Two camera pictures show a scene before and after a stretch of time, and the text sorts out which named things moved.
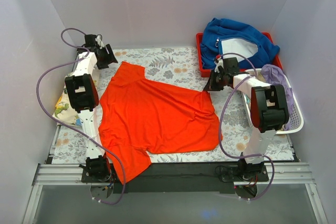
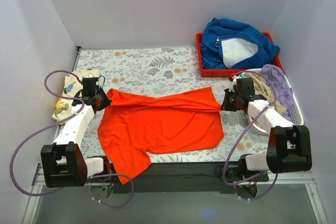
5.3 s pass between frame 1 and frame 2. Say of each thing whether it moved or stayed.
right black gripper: moved
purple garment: stayed
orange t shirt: moved
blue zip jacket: stayed
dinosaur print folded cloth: stayed
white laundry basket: stayed
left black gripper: moved
